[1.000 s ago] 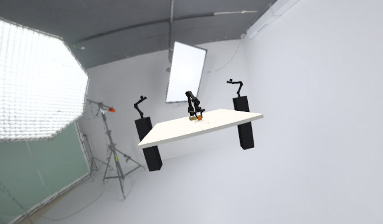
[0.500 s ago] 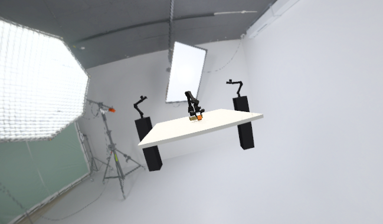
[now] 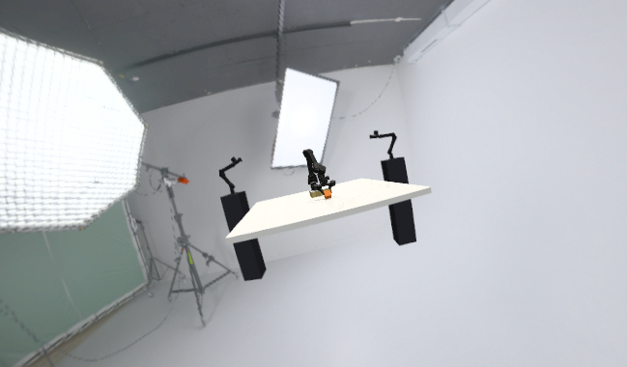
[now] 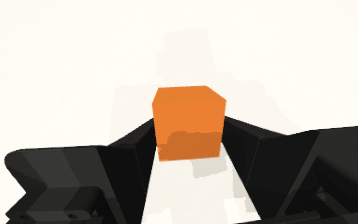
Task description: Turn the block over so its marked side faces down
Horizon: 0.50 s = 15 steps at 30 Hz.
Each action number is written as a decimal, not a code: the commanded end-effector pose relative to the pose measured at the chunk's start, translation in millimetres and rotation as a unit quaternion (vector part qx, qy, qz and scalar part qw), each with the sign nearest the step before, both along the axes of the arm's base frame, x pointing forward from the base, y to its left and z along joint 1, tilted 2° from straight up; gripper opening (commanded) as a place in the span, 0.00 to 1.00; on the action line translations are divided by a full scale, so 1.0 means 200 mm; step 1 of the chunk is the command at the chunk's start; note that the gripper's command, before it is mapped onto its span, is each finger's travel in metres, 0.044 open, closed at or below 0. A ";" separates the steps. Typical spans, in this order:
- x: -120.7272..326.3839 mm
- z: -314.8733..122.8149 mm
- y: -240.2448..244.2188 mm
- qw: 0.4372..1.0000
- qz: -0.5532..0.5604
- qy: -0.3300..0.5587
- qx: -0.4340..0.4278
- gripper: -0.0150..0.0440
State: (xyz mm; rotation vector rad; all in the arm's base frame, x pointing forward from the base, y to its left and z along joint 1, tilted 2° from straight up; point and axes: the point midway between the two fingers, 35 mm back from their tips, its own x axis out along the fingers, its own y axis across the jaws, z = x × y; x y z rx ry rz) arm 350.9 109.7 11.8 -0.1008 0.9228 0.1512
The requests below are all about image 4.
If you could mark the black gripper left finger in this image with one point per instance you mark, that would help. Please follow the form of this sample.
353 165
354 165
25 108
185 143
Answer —
121 169

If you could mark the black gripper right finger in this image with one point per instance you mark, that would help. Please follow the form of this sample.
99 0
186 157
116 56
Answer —
272 165

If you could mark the orange block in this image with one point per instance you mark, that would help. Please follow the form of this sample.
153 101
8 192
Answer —
188 122

